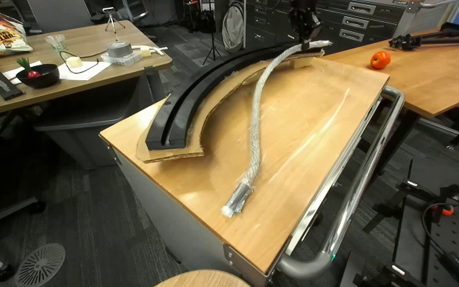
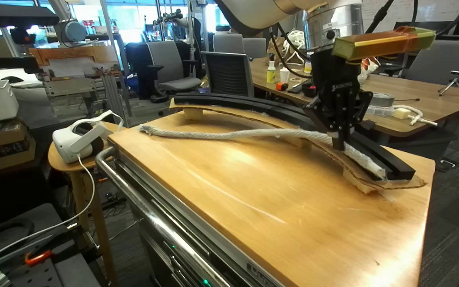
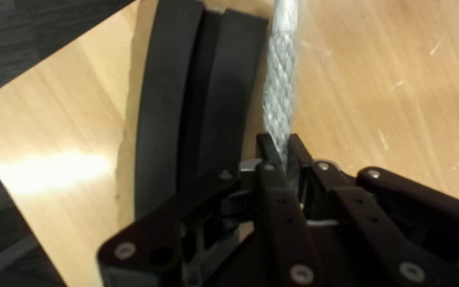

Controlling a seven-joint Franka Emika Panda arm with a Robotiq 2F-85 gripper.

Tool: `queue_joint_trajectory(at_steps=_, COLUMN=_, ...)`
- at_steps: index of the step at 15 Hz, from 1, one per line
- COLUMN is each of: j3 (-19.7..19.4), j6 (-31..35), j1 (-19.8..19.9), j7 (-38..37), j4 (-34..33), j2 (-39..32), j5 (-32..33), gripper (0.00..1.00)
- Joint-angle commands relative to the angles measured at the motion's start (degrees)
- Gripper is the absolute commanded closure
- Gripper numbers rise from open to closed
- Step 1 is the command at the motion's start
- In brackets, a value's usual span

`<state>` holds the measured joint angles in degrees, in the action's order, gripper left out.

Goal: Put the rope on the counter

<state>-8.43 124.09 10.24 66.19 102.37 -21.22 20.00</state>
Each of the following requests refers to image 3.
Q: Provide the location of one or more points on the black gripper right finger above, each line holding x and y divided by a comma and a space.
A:
399, 223

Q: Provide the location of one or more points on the light wooden counter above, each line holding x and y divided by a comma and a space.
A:
399, 105

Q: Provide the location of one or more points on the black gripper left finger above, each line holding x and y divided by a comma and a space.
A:
187, 233

